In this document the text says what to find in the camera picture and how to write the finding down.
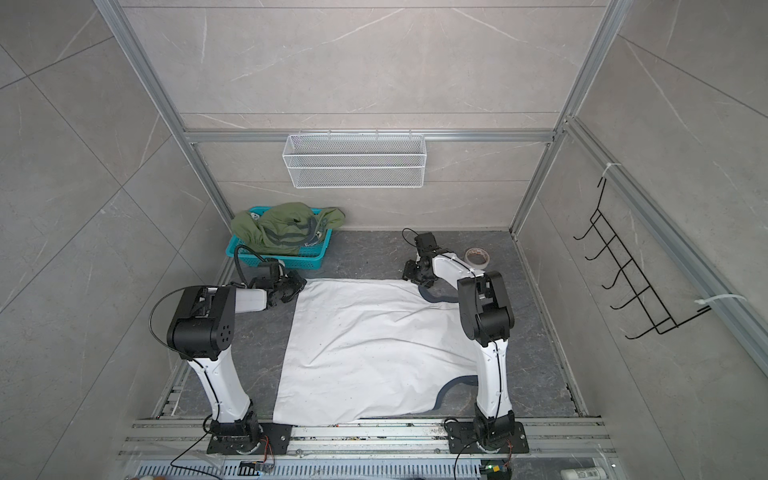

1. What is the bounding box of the white tank top navy trim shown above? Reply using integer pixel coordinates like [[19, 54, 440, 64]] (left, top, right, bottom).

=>
[[273, 279, 477, 426]]

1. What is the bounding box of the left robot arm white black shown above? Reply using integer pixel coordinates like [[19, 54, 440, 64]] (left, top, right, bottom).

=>
[[162, 261, 306, 457]]

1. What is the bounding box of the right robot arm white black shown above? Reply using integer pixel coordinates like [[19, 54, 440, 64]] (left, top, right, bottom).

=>
[[402, 232, 529, 455]]

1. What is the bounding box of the green tank top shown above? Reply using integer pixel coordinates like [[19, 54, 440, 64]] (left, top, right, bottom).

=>
[[230, 202, 346, 256]]

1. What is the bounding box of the teal plastic basket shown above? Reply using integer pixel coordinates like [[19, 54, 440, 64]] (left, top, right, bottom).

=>
[[226, 207, 336, 270]]

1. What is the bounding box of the roll of masking tape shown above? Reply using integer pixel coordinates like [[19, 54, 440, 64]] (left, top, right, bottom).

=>
[[464, 247, 490, 270]]

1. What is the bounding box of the white bottle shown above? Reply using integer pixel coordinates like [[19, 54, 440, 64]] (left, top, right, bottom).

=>
[[560, 466, 608, 480]]

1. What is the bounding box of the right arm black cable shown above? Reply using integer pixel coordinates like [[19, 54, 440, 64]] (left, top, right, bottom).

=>
[[400, 227, 505, 480]]

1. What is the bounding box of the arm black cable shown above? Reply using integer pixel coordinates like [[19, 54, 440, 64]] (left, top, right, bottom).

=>
[[148, 244, 271, 480], [400, 227, 505, 480]]

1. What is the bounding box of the white wire mesh shelf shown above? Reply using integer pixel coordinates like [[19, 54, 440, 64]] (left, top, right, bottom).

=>
[[282, 133, 428, 189]]

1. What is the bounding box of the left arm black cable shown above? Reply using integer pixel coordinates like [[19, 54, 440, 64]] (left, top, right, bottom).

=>
[[148, 244, 271, 480]]

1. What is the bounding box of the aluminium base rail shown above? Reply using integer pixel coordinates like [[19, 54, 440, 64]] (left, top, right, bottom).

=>
[[109, 418, 627, 479]]

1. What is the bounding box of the black wire hook rack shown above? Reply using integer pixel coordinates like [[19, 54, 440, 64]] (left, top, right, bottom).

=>
[[573, 178, 712, 341]]

